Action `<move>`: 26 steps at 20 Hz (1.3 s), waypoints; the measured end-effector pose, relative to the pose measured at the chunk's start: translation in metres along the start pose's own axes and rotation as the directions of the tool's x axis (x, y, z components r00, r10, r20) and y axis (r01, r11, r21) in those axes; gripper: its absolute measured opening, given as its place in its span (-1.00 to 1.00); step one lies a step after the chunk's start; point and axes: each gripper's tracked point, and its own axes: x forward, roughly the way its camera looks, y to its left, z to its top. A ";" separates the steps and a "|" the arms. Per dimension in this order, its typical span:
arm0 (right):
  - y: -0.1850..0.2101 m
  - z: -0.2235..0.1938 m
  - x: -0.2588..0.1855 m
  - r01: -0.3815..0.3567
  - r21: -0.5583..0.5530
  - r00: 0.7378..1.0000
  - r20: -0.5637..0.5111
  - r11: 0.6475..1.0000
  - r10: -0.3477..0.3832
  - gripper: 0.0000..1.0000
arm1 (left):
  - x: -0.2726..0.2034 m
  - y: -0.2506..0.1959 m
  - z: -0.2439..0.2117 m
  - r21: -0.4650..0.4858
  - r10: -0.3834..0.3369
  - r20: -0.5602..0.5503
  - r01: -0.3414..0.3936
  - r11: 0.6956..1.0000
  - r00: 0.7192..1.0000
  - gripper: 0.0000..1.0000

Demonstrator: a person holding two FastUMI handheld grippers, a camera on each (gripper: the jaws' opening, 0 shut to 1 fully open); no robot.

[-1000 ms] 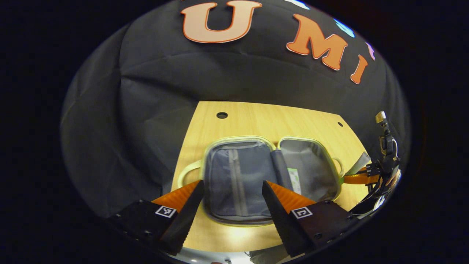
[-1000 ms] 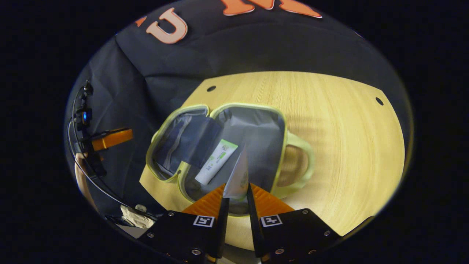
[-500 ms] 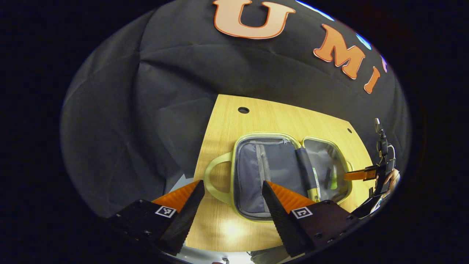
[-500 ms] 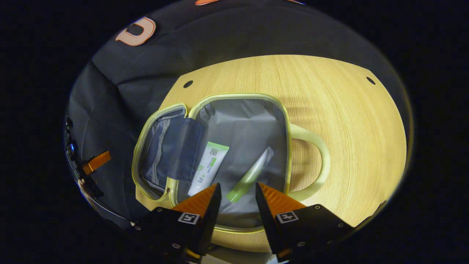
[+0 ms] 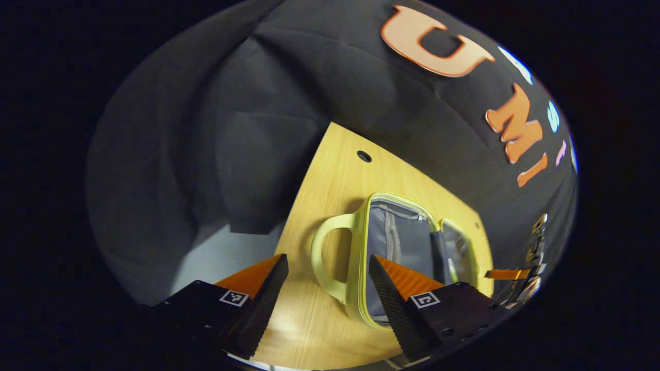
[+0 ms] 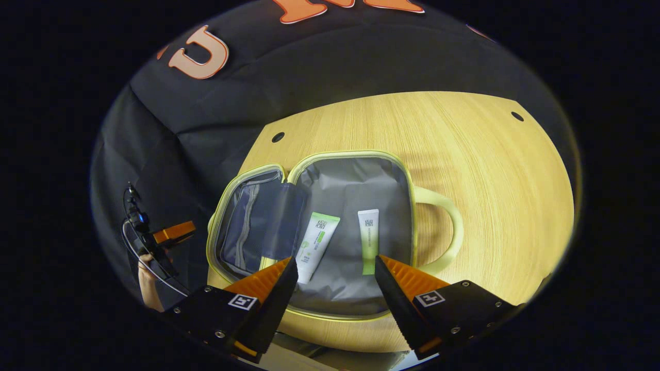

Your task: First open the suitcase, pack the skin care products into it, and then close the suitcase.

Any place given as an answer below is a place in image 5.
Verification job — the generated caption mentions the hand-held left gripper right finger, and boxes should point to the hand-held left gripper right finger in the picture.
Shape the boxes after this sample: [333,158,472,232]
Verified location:
[368,255,511,363]

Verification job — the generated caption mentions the pale yellow small suitcase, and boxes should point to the pale yellow small suitcase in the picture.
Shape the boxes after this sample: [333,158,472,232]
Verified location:
[310,192,481,330]

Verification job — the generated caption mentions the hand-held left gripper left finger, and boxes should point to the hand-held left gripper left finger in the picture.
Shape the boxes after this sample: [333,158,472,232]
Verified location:
[150,254,289,360]

